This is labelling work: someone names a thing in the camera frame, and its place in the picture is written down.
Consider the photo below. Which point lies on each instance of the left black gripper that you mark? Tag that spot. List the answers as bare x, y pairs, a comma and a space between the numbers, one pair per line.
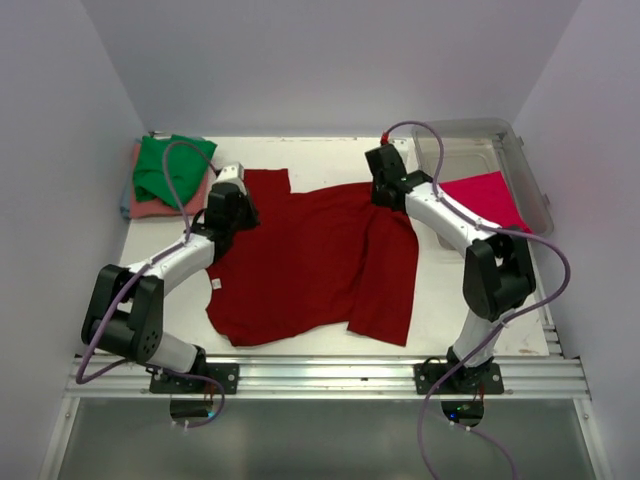
251, 220

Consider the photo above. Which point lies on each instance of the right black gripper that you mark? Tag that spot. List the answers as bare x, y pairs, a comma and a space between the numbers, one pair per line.
375, 196

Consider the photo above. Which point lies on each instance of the dark red t-shirt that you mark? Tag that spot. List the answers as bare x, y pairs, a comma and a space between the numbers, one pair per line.
318, 258

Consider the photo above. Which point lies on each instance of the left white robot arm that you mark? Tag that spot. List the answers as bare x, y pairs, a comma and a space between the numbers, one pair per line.
125, 316

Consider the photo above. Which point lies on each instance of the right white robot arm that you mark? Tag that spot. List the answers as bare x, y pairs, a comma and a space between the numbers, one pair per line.
498, 272

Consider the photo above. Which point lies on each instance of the green t-shirt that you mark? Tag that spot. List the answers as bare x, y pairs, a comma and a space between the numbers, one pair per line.
171, 168

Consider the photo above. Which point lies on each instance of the folded salmon pink t-shirt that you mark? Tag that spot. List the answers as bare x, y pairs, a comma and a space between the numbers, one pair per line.
156, 208

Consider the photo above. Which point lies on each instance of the clear plastic storage bin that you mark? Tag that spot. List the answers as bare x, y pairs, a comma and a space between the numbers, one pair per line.
478, 146

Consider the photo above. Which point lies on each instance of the magenta folded t-shirt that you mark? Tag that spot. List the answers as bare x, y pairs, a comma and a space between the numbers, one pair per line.
488, 196

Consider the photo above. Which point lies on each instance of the folded light blue t-shirt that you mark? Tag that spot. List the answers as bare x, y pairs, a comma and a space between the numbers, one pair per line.
125, 202

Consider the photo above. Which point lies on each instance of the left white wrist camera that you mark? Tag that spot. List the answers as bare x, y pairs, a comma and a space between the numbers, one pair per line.
233, 174

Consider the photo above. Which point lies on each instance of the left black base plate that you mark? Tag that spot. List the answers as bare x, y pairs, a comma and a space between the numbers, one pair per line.
213, 378

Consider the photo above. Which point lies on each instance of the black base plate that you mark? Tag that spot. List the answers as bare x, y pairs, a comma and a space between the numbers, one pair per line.
486, 378
213, 378

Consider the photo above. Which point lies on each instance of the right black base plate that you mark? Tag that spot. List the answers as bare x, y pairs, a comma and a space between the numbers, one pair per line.
486, 378

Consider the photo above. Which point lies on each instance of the aluminium mounting rail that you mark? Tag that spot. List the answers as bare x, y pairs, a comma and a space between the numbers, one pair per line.
348, 377

